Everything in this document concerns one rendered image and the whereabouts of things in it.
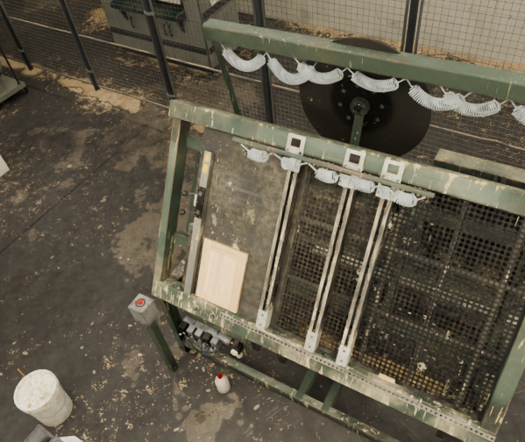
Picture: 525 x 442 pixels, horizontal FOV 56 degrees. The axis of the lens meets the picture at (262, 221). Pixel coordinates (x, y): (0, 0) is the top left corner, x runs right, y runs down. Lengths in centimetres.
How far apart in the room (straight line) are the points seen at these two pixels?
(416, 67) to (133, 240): 325
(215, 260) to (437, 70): 166
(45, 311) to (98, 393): 101
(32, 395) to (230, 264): 174
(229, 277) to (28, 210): 320
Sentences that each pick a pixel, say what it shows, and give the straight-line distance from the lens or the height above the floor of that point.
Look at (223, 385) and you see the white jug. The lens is 381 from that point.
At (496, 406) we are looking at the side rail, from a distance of 286.
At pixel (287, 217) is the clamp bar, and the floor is 153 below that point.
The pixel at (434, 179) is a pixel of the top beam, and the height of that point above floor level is 191.
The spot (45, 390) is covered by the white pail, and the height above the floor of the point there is 36.
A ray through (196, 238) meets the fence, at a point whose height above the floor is 124.
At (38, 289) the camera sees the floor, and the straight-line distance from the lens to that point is 502.
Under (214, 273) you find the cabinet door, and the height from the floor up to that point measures 106.
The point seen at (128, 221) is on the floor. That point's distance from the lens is 520.
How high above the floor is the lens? 356
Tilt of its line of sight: 47 degrees down
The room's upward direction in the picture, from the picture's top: 8 degrees counter-clockwise
